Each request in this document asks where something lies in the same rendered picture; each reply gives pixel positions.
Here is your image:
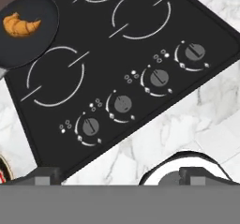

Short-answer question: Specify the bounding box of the grey hob knob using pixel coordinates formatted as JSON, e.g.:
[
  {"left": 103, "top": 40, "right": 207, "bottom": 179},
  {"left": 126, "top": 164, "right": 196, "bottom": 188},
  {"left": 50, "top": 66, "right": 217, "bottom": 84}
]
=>
[
  {"left": 82, "top": 117, "right": 100, "bottom": 137},
  {"left": 113, "top": 95, "right": 133, "bottom": 114},
  {"left": 185, "top": 42, "right": 206, "bottom": 62},
  {"left": 149, "top": 68, "right": 170, "bottom": 88}
]

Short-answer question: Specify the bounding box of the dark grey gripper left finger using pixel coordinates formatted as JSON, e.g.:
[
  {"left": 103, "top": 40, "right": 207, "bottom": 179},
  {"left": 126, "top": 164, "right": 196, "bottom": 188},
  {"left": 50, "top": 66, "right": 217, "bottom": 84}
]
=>
[{"left": 5, "top": 166, "right": 64, "bottom": 187}]

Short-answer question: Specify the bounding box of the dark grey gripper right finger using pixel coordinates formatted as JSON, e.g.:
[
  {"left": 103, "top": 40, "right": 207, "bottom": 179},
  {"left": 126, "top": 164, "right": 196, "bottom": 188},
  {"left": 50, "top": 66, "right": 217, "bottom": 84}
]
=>
[{"left": 178, "top": 167, "right": 234, "bottom": 187}]

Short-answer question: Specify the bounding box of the black frying pan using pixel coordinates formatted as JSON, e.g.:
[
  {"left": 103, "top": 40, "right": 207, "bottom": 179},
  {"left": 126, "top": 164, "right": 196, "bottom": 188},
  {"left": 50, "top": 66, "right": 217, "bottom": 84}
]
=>
[{"left": 0, "top": 0, "right": 61, "bottom": 80}]

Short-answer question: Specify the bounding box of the black glass hob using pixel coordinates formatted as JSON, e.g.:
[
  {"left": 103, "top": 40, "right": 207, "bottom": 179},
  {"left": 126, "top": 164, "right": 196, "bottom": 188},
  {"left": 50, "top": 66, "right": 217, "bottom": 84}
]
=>
[{"left": 4, "top": 0, "right": 240, "bottom": 181}]

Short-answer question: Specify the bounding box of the golden brown croissant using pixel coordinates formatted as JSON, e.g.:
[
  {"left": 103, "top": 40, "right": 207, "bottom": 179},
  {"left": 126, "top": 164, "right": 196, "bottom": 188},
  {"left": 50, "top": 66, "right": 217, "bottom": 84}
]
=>
[{"left": 2, "top": 11, "right": 42, "bottom": 37}]

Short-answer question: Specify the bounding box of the white round thing black rim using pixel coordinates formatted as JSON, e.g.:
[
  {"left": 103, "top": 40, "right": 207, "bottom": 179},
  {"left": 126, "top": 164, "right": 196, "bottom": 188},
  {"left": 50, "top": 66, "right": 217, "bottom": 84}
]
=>
[{"left": 138, "top": 149, "right": 233, "bottom": 187}]

